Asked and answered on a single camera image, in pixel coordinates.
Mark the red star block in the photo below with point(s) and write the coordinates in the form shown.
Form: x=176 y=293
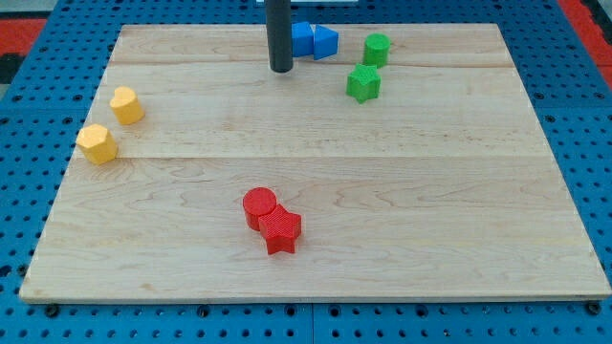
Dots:
x=280 y=229

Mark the green star block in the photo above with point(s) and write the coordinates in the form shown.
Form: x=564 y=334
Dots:
x=363 y=83

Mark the red cylinder block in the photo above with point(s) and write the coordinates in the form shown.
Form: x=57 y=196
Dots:
x=258 y=202

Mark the light wooden board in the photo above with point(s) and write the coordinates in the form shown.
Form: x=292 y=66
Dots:
x=442 y=189

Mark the blue triangle block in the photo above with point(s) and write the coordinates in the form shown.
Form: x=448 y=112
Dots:
x=326 y=42

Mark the blue cube block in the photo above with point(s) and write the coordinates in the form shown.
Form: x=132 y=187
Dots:
x=302 y=39

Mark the green cylinder block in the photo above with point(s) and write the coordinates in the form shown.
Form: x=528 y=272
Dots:
x=376 y=49

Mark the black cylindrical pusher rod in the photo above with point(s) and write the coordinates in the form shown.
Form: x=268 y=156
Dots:
x=279 y=35

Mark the yellow heart block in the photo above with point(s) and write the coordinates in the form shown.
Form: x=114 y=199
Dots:
x=126 y=106

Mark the yellow hexagon block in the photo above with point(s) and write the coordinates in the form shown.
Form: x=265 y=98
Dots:
x=97 y=144

